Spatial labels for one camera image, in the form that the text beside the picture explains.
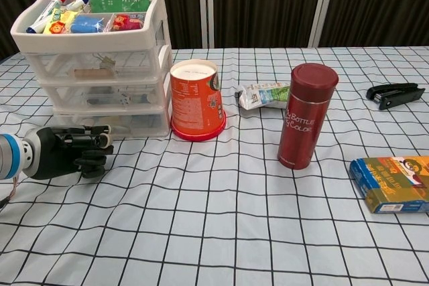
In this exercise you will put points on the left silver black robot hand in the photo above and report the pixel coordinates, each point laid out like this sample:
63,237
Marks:
50,152

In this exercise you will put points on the clear plastic drawer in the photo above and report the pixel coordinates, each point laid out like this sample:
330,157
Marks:
140,65
147,96
140,123

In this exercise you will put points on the brown flat block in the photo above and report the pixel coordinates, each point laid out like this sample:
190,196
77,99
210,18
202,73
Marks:
92,74

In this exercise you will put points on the silver binder clip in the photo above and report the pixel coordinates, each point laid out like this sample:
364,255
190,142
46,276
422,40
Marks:
108,62

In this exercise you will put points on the yellow lion snack packet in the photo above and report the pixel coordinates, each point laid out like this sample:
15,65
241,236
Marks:
58,26

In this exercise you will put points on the blue small packet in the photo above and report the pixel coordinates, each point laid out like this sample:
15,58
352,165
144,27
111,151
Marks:
85,24

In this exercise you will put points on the red-capped white marker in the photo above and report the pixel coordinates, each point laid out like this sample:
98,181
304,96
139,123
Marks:
50,8

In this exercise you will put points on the red small packet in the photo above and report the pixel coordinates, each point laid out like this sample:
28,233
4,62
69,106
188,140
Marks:
125,22

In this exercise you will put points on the blue-capped white marker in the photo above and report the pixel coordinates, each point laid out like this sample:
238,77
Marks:
75,3

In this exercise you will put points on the orange paper cup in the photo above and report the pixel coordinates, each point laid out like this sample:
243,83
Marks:
194,105

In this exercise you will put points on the white green snack packet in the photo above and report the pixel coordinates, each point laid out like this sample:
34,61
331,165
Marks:
258,96

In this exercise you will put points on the red thermos bottle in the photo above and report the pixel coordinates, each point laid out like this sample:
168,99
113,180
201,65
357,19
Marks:
305,125

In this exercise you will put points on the black folding screen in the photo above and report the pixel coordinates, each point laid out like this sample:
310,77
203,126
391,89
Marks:
261,4

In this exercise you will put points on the orange blue cardboard box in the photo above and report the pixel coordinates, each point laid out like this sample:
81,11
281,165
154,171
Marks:
392,182

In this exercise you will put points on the black stapler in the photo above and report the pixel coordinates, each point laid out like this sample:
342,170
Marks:
395,94

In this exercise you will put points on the white plastic drawer organizer frame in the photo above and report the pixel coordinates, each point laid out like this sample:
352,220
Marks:
147,39

